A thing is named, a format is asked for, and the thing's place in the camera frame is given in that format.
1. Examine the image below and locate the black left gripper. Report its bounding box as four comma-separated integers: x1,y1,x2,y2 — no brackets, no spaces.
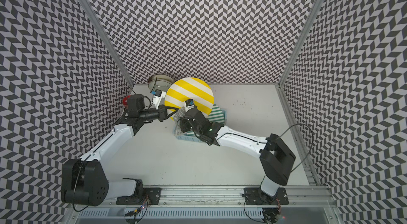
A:
140,104,179,122

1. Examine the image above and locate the yellow striped round plate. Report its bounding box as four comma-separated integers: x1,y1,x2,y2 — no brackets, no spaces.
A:
164,77,214,118

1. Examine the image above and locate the green striped round plate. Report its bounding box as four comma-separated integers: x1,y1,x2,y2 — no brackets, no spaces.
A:
187,104,226,138

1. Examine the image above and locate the grey striped fluffy cloth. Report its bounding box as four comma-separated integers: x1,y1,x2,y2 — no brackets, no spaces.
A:
173,107,186,122

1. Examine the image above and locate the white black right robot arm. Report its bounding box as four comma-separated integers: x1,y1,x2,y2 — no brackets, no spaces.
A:
177,108,296,197

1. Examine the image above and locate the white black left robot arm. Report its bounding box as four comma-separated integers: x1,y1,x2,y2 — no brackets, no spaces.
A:
61,94,178,207

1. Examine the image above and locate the silver metal plate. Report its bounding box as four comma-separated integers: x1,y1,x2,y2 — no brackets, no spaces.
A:
147,74,176,92

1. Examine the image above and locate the light blue plastic basket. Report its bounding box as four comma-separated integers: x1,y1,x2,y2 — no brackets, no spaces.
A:
174,109,227,143

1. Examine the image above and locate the red mug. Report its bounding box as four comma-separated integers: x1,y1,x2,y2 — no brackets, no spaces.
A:
122,95,131,108

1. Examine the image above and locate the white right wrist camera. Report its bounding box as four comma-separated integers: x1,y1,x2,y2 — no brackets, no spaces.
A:
184,99,195,112

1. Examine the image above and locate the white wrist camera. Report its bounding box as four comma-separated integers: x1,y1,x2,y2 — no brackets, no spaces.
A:
152,89,166,109
184,99,195,112

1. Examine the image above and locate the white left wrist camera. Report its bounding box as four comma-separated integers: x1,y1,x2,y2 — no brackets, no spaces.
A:
152,89,166,109

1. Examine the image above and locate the aluminium corner post left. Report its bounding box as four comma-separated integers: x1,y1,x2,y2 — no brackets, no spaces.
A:
78,0,134,87

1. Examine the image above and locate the aluminium corner post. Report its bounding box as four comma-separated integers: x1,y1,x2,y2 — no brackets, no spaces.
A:
278,0,324,87
78,0,134,87

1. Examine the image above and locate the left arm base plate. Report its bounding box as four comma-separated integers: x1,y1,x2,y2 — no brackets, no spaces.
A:
116,187,162,206

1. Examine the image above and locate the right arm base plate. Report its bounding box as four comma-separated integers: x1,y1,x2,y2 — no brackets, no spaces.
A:
242,187,289,206

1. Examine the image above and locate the aluminium front rail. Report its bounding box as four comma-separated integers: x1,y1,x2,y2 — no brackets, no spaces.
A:
153,185,337,208

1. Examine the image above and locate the aluminium corner post right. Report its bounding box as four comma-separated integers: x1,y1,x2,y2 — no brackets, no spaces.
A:
278,0,324,87

